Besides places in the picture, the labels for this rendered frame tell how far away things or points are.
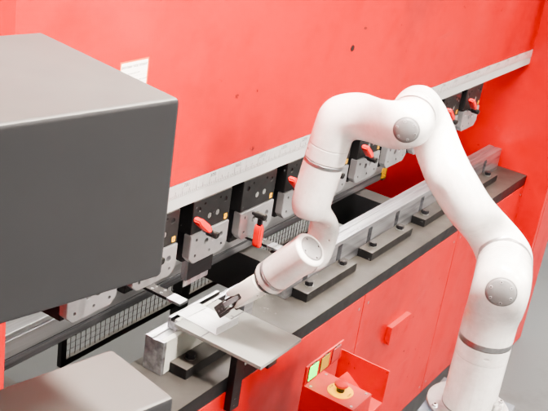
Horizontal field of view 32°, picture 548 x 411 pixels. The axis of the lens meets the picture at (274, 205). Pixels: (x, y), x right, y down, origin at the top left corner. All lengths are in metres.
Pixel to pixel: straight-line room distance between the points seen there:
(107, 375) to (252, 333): 1.30
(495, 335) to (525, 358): 2.52
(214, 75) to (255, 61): 0.16
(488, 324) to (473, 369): 0.12
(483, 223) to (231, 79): 0.65
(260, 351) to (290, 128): 0.58
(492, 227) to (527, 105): 2.13
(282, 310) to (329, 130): 0.88
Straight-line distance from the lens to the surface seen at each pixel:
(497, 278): 2.03
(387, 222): 3.33
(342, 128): 2.03
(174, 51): 2.02
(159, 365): 2.43
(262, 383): 2.66
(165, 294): 2.53
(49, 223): 0.91
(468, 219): 2.06
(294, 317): 2.77
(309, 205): 2.11
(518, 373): 4.53
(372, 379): 2.78
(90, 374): 1.14
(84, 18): 1.79
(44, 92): 0.94
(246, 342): 2.37
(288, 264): 2.17
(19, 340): 2.40
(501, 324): 2.13
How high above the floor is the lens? 2.24
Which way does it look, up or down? 23 degrees down
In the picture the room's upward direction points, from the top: 9 degrees clockwise
